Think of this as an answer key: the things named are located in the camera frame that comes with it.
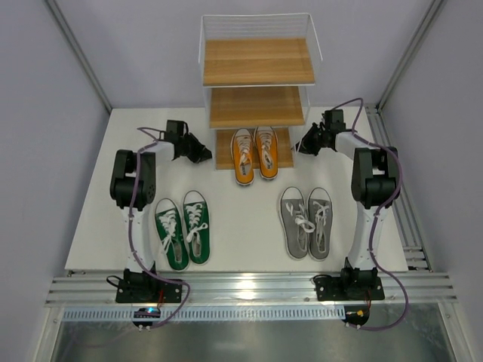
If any orange sneaker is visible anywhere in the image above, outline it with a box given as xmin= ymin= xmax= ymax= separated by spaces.
xmin=231 ymin=128 xmax=254 ymax=186
xmin=254 ymin=127 xmax=278 ymax=180

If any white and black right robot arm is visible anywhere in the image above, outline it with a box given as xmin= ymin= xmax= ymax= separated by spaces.
xmin=294 ymin=109 xmax=401 ymax=272

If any white wire wooden shoe shelf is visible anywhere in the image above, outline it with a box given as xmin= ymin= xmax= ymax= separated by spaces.
xmin=198 ymin=13 xmax=323 ymax=170

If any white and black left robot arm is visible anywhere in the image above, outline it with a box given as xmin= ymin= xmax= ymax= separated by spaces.
xmin=109 ymin=120 xmax=212 ymax=279

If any slotted grey cable duct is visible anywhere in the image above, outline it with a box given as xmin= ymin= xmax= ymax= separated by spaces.
xmin=62 ymin=305 xmax=346 ymax=323

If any green sneaker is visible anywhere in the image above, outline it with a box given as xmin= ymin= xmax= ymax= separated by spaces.
xmin=155 ymin=198 xmax=189 ymax=272
xmin=182 ymin=190 xmax=211 ymax=265

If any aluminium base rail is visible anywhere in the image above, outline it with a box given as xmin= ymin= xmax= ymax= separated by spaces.
xmin=45 ymin=271 xmax=457 ymax=307

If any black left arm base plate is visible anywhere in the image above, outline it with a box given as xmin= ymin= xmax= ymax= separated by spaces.
xmin=115 ymin=269 xmax=183 ymax=304

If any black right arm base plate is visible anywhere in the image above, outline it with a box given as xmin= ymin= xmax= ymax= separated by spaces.
xmin=312 ymin=267 xmax=385 ymax=302

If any grey sneaker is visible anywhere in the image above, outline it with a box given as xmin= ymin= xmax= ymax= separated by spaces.
xmin=307 ymin=187 xmax=333 ymax=261
xmin=278 ymin=186 xmax=315 ymax=260

